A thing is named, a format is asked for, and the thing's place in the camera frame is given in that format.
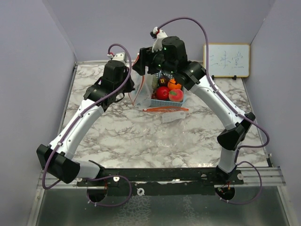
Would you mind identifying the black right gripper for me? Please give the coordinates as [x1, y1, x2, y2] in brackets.
[132, 45, 175, 76]

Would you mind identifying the clear zip bag orange zipper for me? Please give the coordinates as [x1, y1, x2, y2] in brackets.
[128, 52, 157, 108]

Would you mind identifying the bright red apple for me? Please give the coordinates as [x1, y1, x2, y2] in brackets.
[155, 86, 170, 101]

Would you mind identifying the orange fruit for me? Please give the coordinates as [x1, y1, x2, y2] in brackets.
[167, 79, 182, 90]

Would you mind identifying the pink peach with leaf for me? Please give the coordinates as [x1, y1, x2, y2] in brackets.
[168, 89, 184, 102]

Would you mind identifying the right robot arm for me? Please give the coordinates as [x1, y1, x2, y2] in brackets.
[133, 36, 255, 184]

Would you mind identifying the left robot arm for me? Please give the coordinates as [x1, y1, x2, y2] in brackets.
[37, 59, 134, 186]

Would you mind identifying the green netted melon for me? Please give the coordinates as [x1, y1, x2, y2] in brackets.
[151, 74, 158, 90]

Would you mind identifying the dark red apple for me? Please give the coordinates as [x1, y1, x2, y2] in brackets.
[158, 76, 169, 87]

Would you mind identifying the light blue plastic basket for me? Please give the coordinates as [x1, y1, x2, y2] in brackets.
[151, 72, 186, 107]

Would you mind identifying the small whiteboard with stand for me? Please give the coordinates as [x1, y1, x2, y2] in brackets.
[208, 43, 250, 79]

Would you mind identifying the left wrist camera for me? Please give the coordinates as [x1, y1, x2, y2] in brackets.
[107, 52, 127, 64]

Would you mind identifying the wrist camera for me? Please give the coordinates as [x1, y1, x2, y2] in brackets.
[150, 27, 168, 53]
[107, 52, 127, 64]

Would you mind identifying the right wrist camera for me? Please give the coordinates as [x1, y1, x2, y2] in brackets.
[150, 27, 168, 53]

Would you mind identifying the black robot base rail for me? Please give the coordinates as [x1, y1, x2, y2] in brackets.
[77, 167, 243, 196]

